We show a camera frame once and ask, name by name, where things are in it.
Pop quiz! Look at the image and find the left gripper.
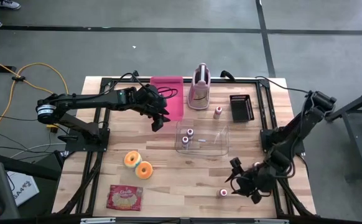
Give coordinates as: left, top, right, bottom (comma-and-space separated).
133, 84, 172, 133

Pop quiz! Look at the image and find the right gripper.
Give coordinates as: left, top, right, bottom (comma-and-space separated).
225, 157, 277, 205

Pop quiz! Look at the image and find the blue frosted toy donut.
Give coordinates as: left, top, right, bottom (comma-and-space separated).
123, 151, 142, 169

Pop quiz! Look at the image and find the orange toy donut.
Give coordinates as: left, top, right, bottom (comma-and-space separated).
134, 161, 154, 180

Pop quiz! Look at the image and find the red snack packet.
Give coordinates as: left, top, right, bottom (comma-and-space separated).
106, 184, 144, 212

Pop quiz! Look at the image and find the pink plastic tray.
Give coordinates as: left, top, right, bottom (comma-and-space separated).
149, 76, 185, 122

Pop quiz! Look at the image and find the clear plastic bin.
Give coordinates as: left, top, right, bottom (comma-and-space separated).
174, 119, 230, 157

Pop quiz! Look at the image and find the black mesh basket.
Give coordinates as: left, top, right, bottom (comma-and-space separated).
229, 94, 256, 123

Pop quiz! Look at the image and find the black metal stand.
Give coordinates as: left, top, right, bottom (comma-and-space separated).
325, 85, 362, 183

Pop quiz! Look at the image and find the black side desk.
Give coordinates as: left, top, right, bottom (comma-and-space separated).
0, 149, 62, 220

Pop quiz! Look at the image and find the white printed paper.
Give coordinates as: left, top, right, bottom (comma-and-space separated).
6, 170, 40, 207

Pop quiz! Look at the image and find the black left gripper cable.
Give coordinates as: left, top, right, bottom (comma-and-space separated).
157, 86, 180, 100

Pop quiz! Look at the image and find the silver metal bracket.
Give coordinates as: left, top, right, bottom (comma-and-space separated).
80, 217, 116, 224
254, 218, 290, 224

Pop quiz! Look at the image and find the black aluminium table frame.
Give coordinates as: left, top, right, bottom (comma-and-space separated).
56, 77, 315, 218

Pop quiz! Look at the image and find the black power cable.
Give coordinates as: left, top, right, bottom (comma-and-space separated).
254, 75, 311, 94

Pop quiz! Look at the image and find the white floor cable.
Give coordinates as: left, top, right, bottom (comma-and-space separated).
9, 142, 67, 159

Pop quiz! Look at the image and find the yellow floor cable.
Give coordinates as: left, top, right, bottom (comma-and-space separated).
0, 53, 71, 142

